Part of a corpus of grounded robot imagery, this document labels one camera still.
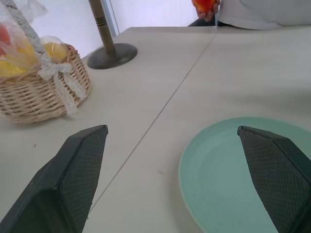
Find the wicker basket with fruit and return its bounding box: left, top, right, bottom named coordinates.
left=4, top=0, right=86, bottom=115

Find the clear plastic wrap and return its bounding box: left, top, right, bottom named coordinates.
left=0, top=0, right=64, bottom=78

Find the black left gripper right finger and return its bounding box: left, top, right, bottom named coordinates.
left=237, top=125, right=311, bottom=233

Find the light green round plate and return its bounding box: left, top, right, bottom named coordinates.
left=178, top=116, right=311, bottom=233

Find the yellow lemon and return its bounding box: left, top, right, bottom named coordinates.
left=42, top=41, right=68, bottom=58

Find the red item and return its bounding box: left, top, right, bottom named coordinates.
left=0, top=24, right=12, bottom=57

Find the person in white shirt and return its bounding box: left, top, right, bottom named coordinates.
left=187, top=0, right=311, bottom=30

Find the dark round-based stand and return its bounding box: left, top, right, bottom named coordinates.
left=86, top=0, right=138, bottom=70

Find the person's bare hand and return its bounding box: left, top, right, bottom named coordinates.
left=196, top=0, right=220, bottom=22

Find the woven wicker basket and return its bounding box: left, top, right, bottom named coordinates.
left=0, top=43, right=91, bottom=124

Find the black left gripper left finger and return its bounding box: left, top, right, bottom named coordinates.
left=0, top=124, right=109, bottom=233

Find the red orange apple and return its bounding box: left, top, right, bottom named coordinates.
left=192, top=0, right=216, bottom=13

